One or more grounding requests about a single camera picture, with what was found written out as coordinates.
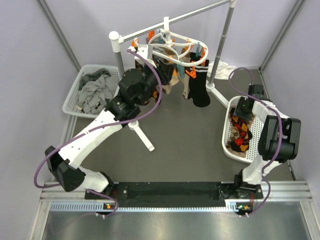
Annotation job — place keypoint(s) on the white cloth on floor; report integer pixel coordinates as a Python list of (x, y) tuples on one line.
[(223, 70)]

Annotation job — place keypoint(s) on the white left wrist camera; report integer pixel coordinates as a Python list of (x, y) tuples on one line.
[(143, 51)]

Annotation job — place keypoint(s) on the beige brown sock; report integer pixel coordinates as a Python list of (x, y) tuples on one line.
[(168, 88), (182, 76)]

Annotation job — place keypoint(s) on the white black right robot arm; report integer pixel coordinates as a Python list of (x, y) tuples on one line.
[(278, 141)]

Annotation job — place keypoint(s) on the red black argyle sock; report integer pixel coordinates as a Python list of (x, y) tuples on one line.
[(241, 135), (153, 98)]

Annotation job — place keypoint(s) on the white laundry basket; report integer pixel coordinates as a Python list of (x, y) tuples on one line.
[(70, 104), (254, 125)]

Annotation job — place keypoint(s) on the white laundry basket right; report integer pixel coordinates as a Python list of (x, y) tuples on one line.
[(254, 125)]

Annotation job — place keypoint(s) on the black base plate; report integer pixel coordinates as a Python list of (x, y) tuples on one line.
[(171, 194)]

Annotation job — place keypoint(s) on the white oval peg hanger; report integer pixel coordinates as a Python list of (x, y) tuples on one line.
[(176, 47)]

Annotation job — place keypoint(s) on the grey clothes pile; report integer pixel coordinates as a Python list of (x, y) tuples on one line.
[(95, 90)]

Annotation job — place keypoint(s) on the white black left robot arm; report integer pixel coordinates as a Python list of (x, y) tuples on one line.
[(136, 88)]

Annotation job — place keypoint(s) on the beige brown sock left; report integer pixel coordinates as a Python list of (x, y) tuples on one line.
[(168, 88)]

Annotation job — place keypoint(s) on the white drying rack stand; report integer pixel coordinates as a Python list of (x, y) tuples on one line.
[(127, 59)]

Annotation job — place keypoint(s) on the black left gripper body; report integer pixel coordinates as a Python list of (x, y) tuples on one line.
[(162, 76)]

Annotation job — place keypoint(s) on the beige brown sock right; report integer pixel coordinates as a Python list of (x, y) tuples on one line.
[(182, 76)]

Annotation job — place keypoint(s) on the white laundry basket left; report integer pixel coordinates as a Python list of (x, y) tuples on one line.
[(70, 104)]

